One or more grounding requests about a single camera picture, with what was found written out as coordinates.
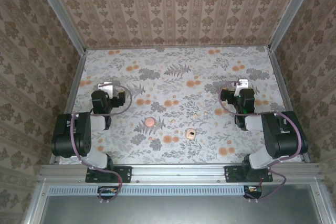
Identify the grey metal panel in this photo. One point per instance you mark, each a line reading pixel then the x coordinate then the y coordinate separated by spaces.
pixel 178 211

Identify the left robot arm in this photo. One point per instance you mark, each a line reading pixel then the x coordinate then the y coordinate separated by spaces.
pixel 78 134

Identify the aluminium mounting rail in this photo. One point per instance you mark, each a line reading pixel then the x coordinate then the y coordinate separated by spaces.
pixel 178 174

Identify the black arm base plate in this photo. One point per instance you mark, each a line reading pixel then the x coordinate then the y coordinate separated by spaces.
pixel 123 174
pixel 232 174

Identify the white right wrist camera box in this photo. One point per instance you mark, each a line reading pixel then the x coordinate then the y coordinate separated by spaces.
pixel 242 83

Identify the round pink disc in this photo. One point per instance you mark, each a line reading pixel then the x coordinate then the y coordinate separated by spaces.
pixel 149 122

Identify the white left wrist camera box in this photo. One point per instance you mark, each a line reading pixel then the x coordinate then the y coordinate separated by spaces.
pixel 105 86

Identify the floral tablecloth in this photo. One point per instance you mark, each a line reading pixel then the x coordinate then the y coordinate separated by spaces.
pixel 183 77

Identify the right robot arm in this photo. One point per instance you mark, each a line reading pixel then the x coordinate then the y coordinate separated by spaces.
pixel 283 140

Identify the aluminium side rail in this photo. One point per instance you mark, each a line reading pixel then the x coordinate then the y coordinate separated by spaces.
pixel 284 87
pixel 74 87

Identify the aluminium frame post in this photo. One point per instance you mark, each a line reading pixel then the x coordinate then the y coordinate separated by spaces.
pixel 62 16
pixel 292 11

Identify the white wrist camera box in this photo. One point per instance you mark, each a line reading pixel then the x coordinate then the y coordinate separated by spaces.
pixel 105 86
pixel 242 83

